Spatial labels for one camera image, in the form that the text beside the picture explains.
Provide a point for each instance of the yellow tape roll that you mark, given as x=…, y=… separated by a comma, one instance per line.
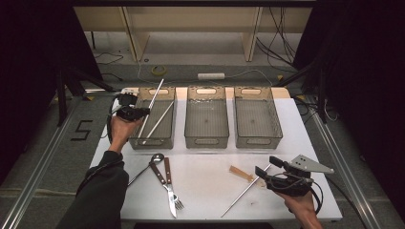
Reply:
x=153, y=70

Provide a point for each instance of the metal chopstick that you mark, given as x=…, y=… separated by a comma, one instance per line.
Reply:
x=242, y=194

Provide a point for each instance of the metal floor rail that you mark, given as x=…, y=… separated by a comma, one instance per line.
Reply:
x=346, y=173
x=35, y=173

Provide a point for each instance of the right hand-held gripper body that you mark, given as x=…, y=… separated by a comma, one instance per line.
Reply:
x=307, y=165

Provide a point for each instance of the small wooden spoon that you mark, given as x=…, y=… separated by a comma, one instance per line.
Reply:
x=237, y=171

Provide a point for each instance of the person's left hand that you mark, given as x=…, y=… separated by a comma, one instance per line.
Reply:
x=122, y=132

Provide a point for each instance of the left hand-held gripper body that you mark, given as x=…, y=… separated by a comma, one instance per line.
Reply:
x=127, y=100

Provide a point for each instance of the beige wooden desk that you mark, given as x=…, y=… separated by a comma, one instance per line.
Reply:
x=191, y=19

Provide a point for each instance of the black metal stand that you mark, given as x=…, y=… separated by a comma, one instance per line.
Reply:
x=61, y=95
x=322, y=95

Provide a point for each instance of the grey translucent plastic bin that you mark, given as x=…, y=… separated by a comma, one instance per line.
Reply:
x=207, y=119
x=256, y=119
x=165, y=127

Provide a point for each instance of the white power strip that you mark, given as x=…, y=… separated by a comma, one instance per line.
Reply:
x=210, y=76

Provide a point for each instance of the white table cover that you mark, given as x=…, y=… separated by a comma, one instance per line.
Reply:
x=207, y=165

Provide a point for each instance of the person's right hand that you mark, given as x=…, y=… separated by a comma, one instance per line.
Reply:
x=302, y=206

